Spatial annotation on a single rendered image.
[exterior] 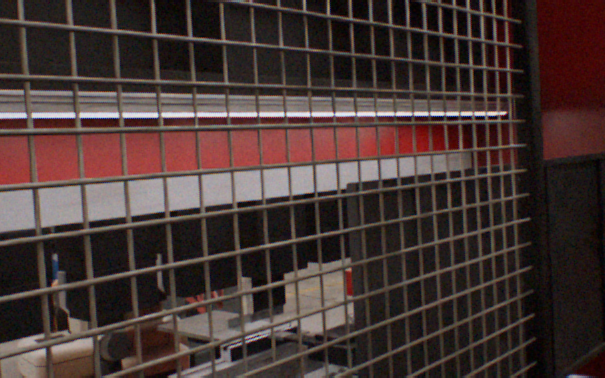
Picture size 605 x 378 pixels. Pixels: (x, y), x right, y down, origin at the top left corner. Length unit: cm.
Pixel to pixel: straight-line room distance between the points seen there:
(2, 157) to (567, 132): 145
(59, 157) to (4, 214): 13
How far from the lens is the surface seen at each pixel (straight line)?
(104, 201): 122
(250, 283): 148
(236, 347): 146
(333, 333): 136
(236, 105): 113
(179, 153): 131
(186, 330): 162
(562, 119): 203
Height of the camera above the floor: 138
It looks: 3 degrees down
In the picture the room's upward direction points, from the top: 4 degrees counter-clockwise
